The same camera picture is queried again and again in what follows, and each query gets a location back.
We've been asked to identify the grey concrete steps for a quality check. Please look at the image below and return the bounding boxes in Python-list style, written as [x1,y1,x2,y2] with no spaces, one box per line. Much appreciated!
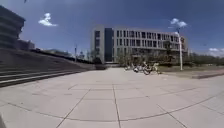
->
[0,68,92,89]

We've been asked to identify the dark tiered building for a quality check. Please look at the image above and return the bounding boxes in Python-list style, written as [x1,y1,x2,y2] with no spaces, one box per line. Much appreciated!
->
[0,4,27,50]

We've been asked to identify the pale flagpole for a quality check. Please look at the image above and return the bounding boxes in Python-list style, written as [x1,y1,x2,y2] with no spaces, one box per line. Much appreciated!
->
[175,31,185,72]

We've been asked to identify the pale concrete slab pavement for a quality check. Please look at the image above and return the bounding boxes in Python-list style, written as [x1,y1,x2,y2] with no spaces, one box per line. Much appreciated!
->
[0,67,224,128]

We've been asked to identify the row of trees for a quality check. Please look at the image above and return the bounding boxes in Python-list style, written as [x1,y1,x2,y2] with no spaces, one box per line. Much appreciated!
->
[115,49,192,68]

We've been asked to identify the distant line of trees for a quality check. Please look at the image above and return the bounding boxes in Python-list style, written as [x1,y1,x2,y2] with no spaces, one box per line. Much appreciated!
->
[189,52,224,67]

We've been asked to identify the grass strip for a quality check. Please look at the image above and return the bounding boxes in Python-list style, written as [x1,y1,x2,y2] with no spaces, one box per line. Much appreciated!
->
[159,64,224,77]

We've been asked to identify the pale building with dark windows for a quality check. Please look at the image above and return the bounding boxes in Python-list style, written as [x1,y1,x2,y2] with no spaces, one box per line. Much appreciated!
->
[90,26,190,65]

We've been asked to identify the dark sloped retaining wall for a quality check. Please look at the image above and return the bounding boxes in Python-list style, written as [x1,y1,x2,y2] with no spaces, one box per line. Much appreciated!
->
[0,47,108,72]

